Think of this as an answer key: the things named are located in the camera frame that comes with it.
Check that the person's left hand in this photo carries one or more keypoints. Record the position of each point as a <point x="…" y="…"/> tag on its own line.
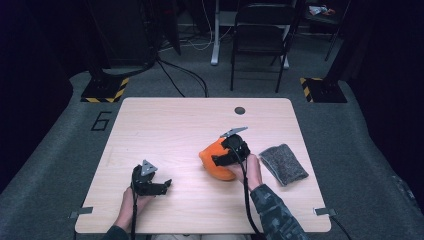
<point x="128" y="206"/>

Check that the grey fleece pouch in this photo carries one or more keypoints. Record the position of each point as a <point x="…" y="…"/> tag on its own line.
<point x="283" y="165"/>

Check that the grey tape strip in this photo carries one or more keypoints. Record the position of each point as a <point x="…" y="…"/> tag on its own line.
<point x="325" y="211"/>
<point x="81" y="211"/>

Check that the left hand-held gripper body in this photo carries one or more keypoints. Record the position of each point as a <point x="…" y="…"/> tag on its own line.
<point x="144" y="181"/>

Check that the white desk leg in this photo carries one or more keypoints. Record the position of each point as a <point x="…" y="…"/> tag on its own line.
<point x="215" y="40"/>

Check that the orange cloth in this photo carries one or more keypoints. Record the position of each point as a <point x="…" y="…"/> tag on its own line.
<point x="210" y="157"/>

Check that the black equipment cabinet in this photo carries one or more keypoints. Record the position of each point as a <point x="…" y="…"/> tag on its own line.
<point x="123" y="33"/>

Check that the small colourful clutter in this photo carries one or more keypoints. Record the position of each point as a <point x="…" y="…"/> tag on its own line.
<point x="320" y="10"/>

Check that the black folding chair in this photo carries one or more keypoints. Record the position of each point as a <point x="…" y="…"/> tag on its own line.
<point x="260" y="36"/>

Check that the black striped stand base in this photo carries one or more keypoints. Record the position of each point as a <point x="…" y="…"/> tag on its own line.
<point x="103" y="89"/>
<point x="325" y="90"/>

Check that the person's right hand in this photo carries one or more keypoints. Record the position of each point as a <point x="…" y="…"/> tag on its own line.
<point x="254" y="173"/>

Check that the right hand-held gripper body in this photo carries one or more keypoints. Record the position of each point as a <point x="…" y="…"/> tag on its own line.
<point x="237" y="146"/>

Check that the dark round table grommet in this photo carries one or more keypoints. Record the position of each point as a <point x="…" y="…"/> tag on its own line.
<point x="239" y="110"/>

